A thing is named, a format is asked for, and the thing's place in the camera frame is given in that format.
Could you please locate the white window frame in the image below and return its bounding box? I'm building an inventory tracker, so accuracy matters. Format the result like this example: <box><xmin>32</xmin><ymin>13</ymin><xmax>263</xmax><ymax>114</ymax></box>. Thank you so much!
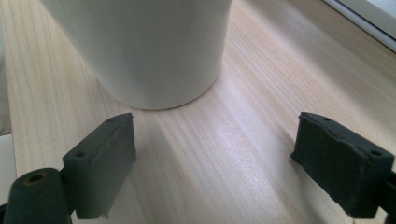
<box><xmin>322</xmin><ymin>0</ymin><xmax>396</xmax><ymax>54</ymax></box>

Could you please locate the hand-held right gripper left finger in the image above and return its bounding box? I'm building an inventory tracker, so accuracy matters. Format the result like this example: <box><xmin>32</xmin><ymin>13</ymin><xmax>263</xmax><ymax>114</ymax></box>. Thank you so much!
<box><xmin>62</xmin><ymin>112</ymin><xmax>137</xmax><ymax>220</ymax></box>

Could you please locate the white cup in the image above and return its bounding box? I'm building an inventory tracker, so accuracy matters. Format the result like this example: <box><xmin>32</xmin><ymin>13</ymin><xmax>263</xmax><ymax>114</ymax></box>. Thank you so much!
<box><xmin>38</xmin><ymin>0</ymin><xmax>233</xmax><ymax>111</ymax></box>

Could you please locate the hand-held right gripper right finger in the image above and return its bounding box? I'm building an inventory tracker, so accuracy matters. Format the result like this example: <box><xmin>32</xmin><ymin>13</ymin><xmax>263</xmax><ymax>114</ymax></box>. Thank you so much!
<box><xmin>290</xmin><ymin>111</ymin><xmax>396</xmax><ymax>219</ymax></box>

